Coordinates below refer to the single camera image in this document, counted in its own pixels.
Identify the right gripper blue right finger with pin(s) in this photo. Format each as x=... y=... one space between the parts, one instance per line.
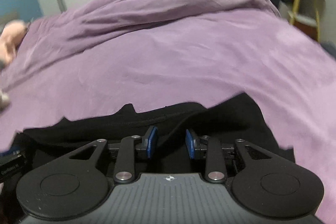
x=192 y=144

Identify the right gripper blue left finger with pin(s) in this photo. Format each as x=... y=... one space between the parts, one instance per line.
x=149 y=141

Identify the black garment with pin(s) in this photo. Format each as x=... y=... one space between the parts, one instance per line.
x=236 y=118

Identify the purple bed blanket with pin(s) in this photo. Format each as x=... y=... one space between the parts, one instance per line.
x=90 y=61

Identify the pink plush toy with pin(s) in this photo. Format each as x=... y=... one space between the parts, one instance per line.
x=11 y=37

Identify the yellow side table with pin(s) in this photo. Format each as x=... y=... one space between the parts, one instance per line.
x=306 y=16

